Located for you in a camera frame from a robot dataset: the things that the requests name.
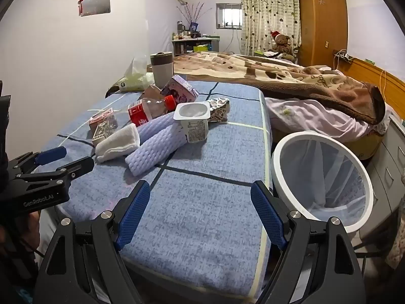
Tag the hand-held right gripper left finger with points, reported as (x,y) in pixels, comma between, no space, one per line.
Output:
(136,209)

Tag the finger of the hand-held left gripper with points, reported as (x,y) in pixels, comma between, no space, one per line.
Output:
(50,155)
(76,167)

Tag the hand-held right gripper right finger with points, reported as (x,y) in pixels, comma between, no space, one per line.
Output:
(265,212)

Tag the orange pink cardboard box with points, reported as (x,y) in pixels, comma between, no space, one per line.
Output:
(99,117)

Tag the white round waste bin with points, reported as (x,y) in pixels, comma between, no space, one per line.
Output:
(348,220)

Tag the white folded napkin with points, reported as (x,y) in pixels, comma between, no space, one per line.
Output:
(117,142)

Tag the purple foam net sleeve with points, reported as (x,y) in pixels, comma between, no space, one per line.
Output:
(148,158)
(153,129)

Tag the blue checked tablecloth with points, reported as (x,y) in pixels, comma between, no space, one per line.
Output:
(196,202)

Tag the red label cola bottle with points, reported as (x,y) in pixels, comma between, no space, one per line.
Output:
(139,114)

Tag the white plastic yogurt cup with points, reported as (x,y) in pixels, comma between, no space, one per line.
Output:
(196,129)

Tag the soft tissue pack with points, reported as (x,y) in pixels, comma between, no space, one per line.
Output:
(133,82)

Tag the brown paper carton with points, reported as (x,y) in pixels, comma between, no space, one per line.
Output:
(152,93)

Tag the pink duvet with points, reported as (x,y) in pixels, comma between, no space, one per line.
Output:
(316,117)

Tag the purple drink carton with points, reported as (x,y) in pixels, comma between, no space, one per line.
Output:
(180,90)

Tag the white and brown tumbler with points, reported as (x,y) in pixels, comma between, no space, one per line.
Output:
(162,69)

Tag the grey drawer nightstand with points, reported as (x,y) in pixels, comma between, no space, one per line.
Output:
(389,164)

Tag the brown printed blanket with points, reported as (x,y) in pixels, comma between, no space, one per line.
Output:
(284,79)

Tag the red hanging ornament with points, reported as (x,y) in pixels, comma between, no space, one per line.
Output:
(81,0)

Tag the brown teddy bear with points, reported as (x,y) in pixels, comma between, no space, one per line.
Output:
(283,44)

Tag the cluttered shelf unit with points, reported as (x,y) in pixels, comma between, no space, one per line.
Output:
(189,42)

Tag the power strip with chargers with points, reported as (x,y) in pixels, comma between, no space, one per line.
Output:
(344,56)

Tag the wooden bed headboard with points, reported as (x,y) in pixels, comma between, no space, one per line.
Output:
(373,72)

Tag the vase of dry branches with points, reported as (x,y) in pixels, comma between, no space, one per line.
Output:
(193,15)

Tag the wooden wardrobe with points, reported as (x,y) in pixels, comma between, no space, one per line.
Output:
(322,22)

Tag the patterned window curtain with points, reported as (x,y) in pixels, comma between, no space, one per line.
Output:
(269,12)

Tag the small barred window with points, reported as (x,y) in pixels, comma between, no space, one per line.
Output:
(229,15)

